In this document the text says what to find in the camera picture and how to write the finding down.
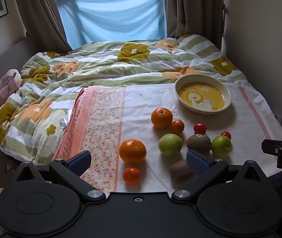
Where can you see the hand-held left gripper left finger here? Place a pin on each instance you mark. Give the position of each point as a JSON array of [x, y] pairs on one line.
[[81, 162]]

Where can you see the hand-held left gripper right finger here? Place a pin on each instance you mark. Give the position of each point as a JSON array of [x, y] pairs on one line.
[[196, 164]]

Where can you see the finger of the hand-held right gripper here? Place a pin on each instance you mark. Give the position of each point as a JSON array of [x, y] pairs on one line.
[[270, 146]]

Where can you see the brown kiwi with sticker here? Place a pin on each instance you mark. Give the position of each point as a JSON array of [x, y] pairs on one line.
[[198, 143]]

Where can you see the green apple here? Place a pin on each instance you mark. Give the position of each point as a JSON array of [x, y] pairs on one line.
[[170, 144], [221, 146]]

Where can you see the red cherry tomato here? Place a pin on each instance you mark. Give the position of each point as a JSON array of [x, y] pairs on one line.
[[226, 134], [200, 128]]

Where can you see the small mandarin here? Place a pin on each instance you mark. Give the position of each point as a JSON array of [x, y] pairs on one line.
[[177, 126], [131, 175]]

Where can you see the large orange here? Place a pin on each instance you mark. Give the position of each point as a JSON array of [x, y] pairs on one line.
[[132, 151], [162, 117]]

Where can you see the cream bowl with bear print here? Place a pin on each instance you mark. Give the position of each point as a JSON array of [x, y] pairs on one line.
[[202, 94]]

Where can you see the pink floral towel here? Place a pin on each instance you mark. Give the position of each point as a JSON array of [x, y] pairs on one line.
[[141, 119]]

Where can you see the green striped flower quilt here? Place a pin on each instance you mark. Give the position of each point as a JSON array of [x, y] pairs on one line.
[[101, 64]]

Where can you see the light blue window cloth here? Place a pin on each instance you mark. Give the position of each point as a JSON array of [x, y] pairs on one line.
[[113, 17]]

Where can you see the beige curtain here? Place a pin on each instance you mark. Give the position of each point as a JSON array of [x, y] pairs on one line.
[[193, 7], [41, 12]]

